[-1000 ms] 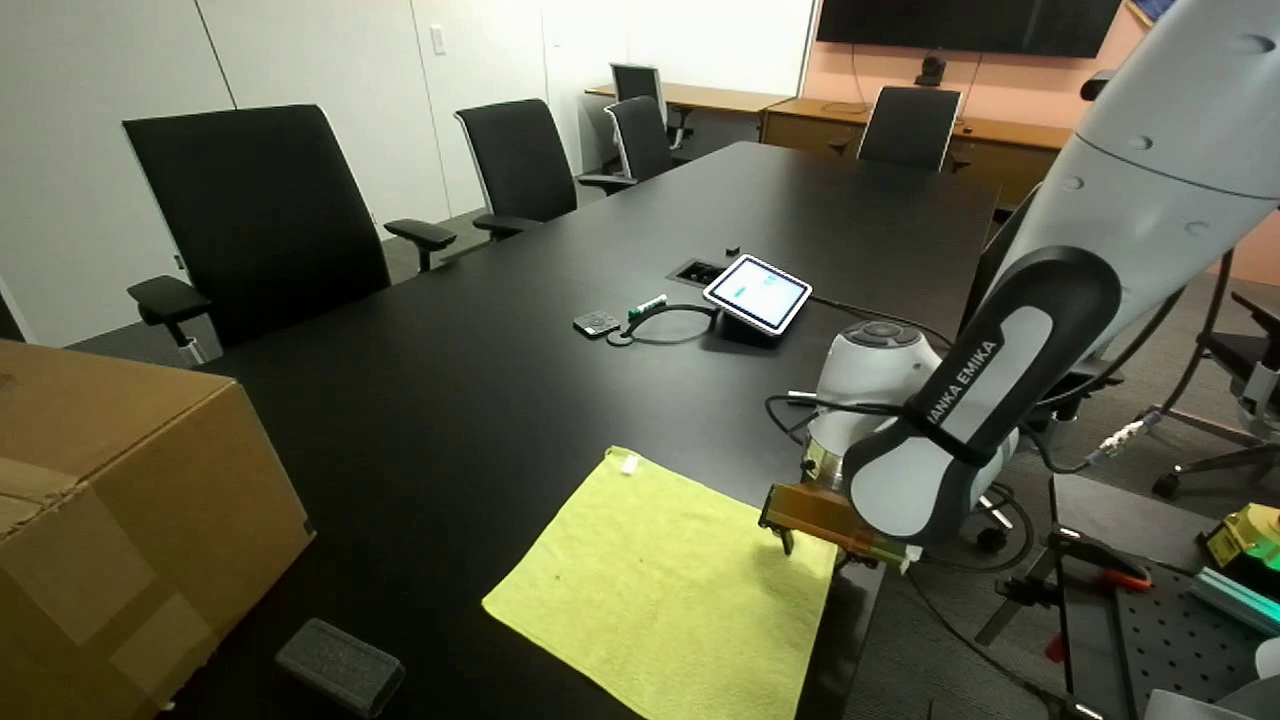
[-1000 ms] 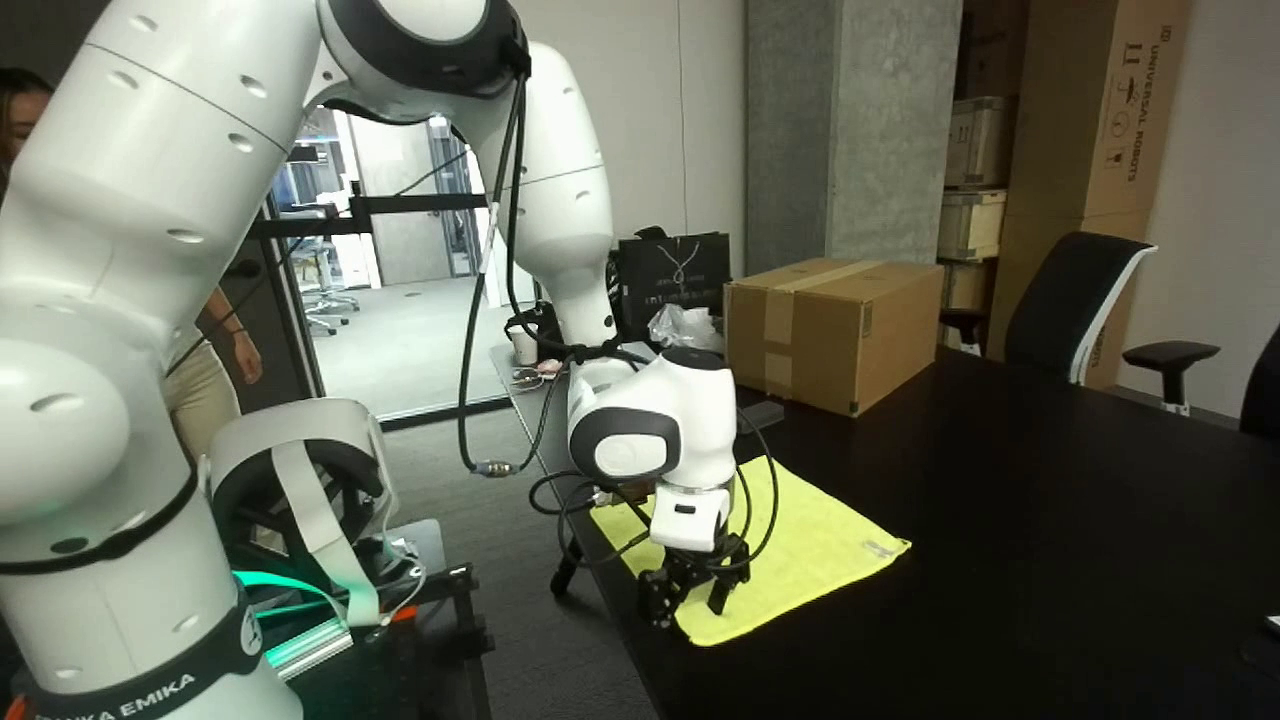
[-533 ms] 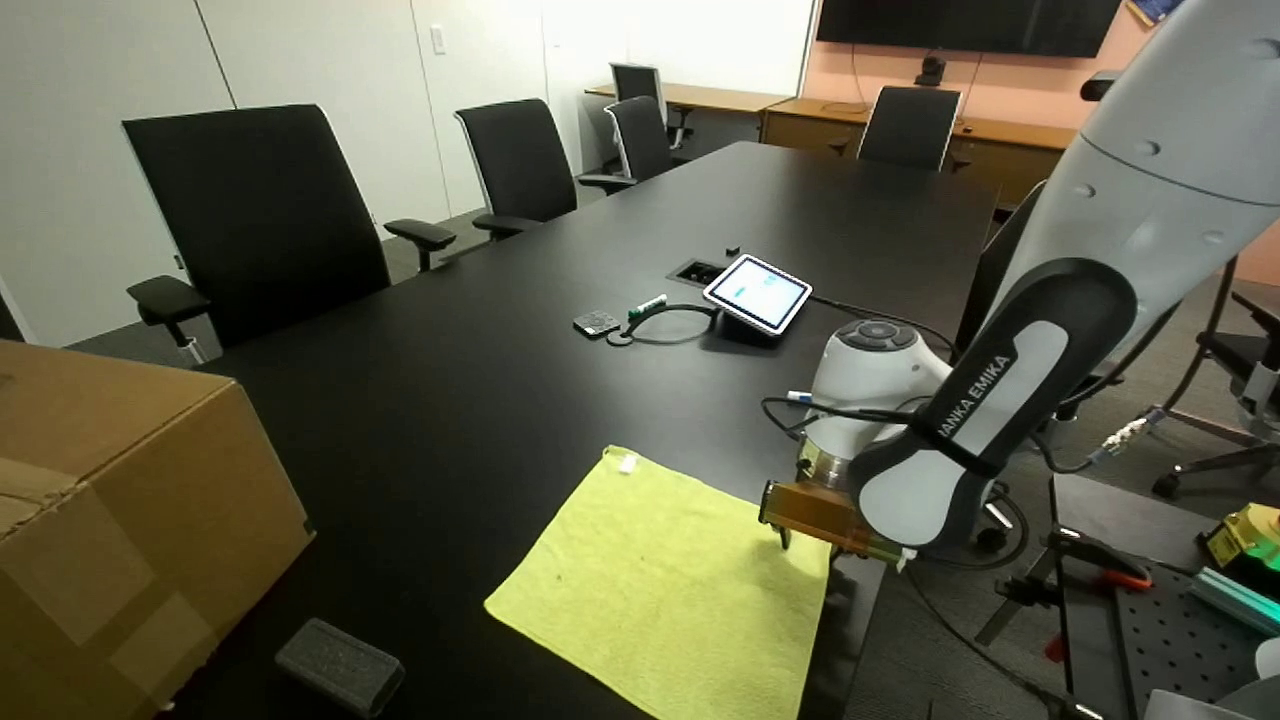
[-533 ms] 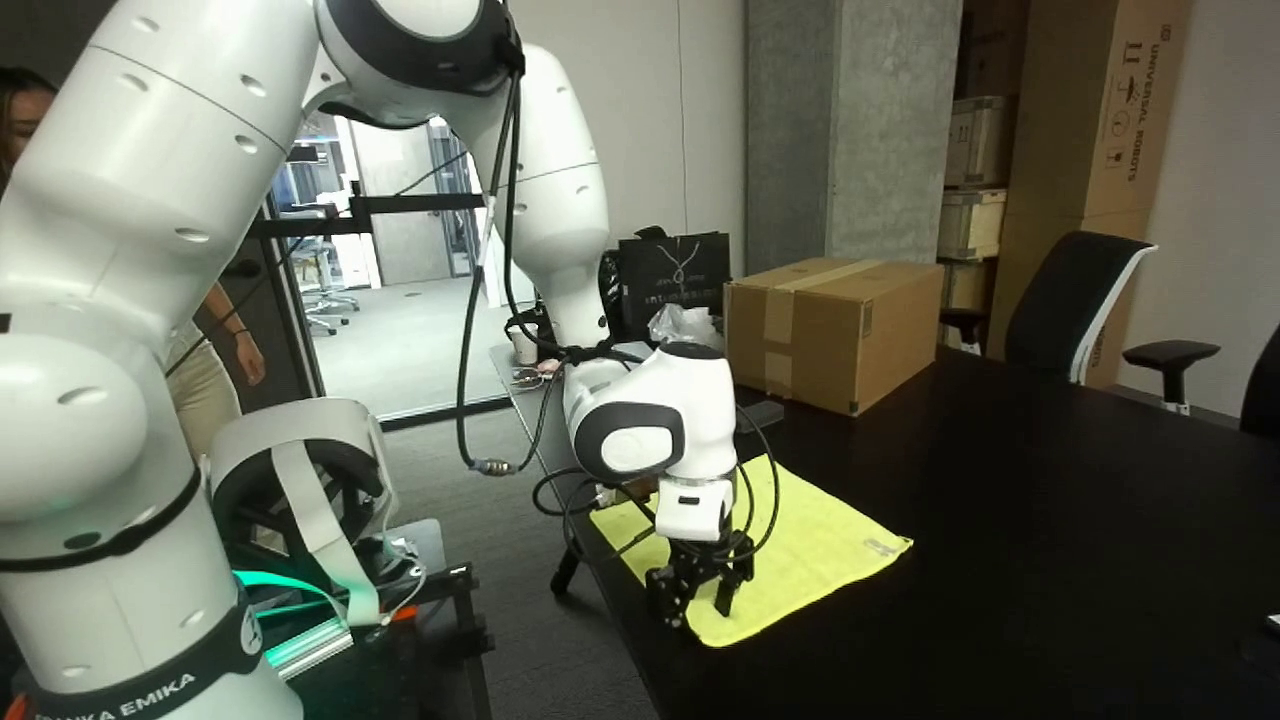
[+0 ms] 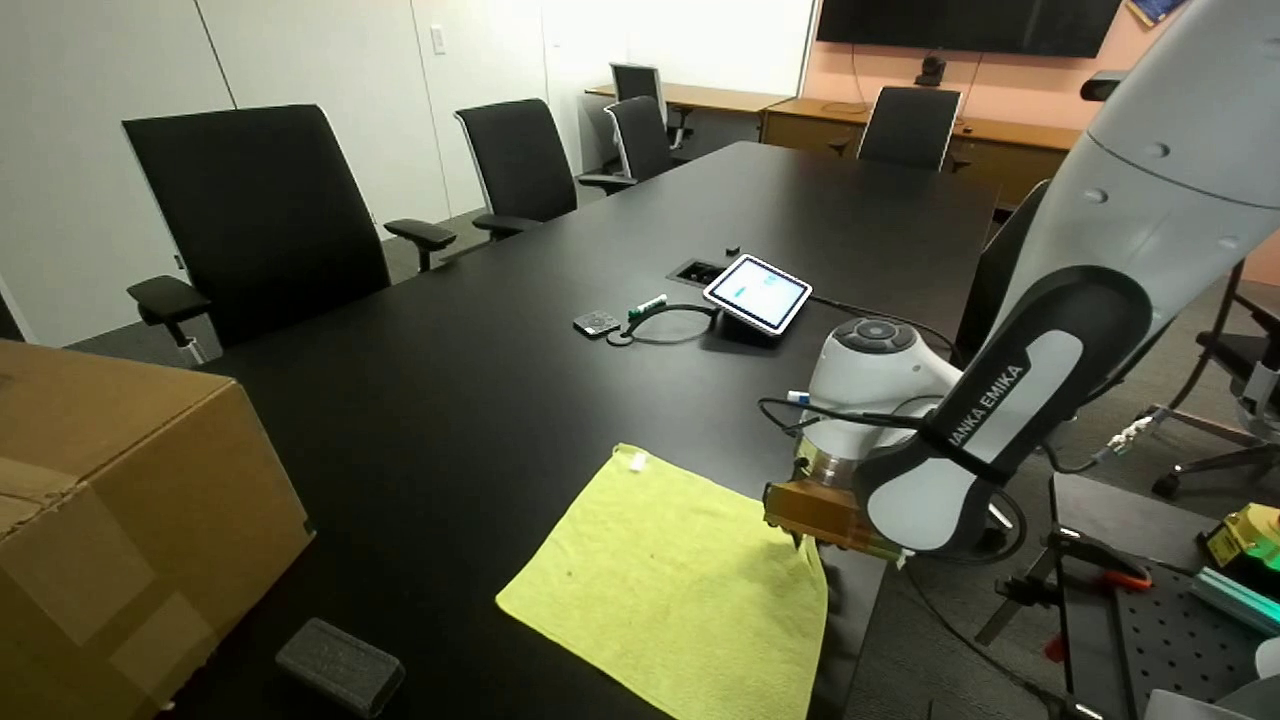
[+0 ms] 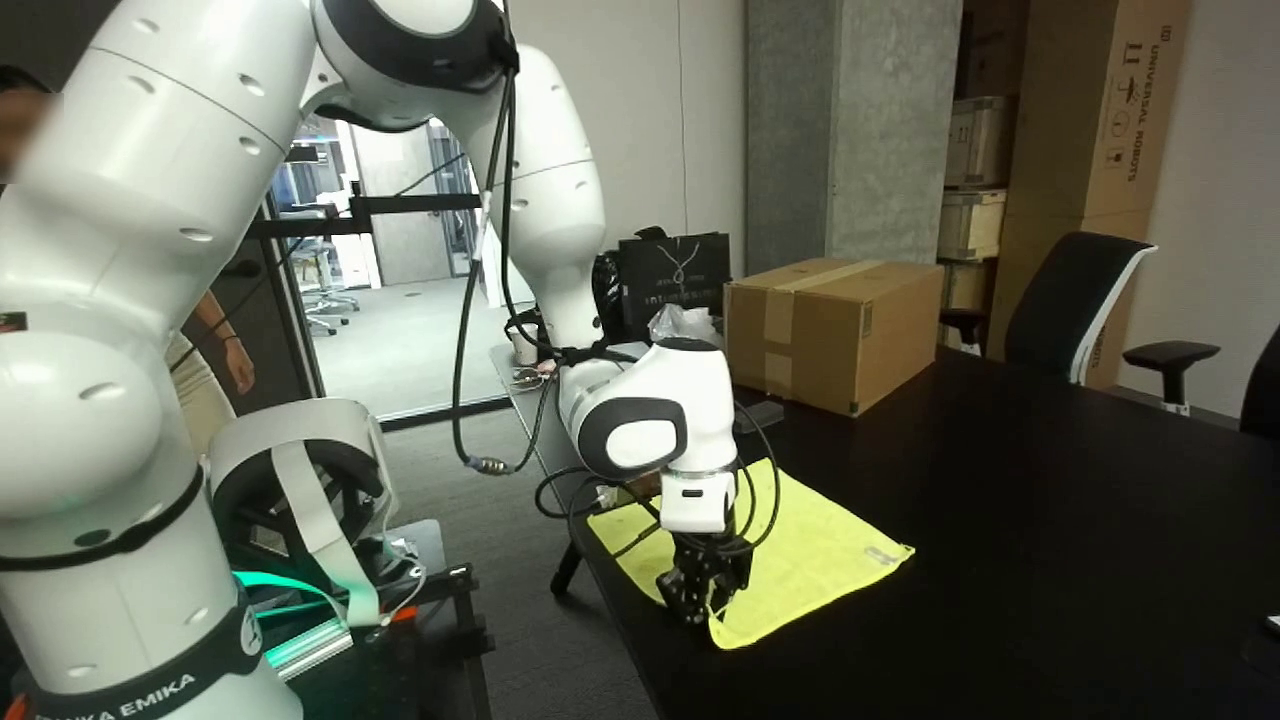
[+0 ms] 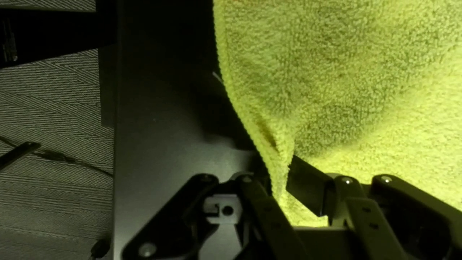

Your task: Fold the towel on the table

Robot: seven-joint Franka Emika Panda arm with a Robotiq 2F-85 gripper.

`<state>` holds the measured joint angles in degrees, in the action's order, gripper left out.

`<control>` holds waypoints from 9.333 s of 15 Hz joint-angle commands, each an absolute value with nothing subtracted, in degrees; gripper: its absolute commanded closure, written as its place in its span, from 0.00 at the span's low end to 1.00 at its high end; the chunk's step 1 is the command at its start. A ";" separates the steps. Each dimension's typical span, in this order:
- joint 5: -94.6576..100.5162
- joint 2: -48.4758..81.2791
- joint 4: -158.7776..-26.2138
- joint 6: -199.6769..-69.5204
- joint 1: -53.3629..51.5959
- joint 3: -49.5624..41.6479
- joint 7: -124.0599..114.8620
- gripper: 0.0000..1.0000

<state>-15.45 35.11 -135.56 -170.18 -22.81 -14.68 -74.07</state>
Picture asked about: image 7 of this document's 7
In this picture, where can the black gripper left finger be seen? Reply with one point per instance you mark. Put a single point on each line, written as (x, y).
(269, 226)

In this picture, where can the yellow terry cloth towel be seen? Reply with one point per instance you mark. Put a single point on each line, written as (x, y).
(362, 73)

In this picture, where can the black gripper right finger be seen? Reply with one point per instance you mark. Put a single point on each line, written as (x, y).
(395, 226)

